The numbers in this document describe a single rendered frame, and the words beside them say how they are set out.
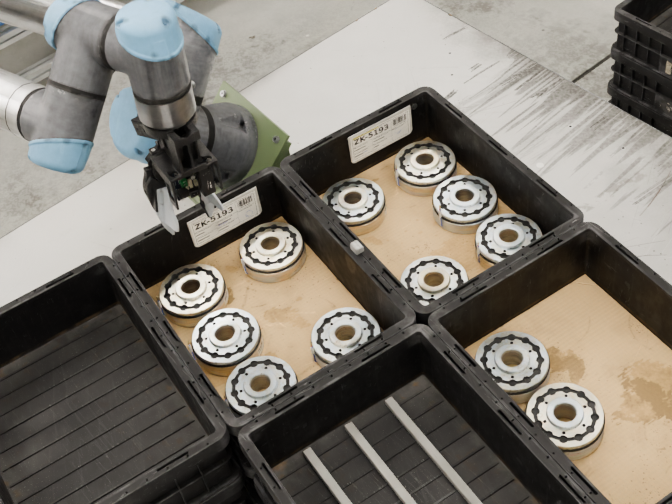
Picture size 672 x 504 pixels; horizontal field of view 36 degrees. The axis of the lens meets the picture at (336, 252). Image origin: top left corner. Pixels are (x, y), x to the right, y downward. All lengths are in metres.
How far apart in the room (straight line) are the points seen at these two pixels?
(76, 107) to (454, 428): 0.65
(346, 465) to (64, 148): 0.56
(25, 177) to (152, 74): 2.00
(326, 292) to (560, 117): 0.67
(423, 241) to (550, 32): 1.85
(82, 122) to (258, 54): 2.14
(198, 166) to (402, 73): 0.87
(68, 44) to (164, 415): 0.54
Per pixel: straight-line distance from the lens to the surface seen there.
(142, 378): 1.58
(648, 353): 1.53
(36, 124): 1.38
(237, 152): 1.81
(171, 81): 1.31
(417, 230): 1.67
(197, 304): 1.60
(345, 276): 1.58
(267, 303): 1.61
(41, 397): 1.61
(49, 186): 3.21
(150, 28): 1.27
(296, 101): 2.14
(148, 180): 1.44
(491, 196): 1.68
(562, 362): 1.51
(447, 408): 1.46
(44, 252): 1.99
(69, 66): 1.35
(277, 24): 3.58
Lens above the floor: 2.06
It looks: 48 degrees down
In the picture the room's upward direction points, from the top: 10 degrees counter-clockwise
